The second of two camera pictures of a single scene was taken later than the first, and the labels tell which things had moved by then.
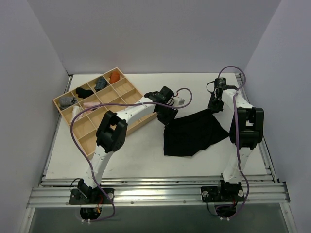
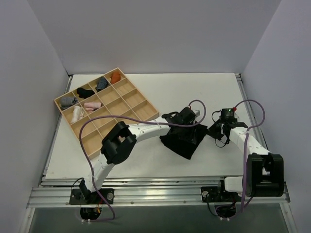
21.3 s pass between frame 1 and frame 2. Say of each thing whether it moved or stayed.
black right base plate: stayed
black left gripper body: moved
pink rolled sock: stayed
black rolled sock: stayed
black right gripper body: moved
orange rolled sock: stayed
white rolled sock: stayed
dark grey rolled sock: stayed
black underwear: moved
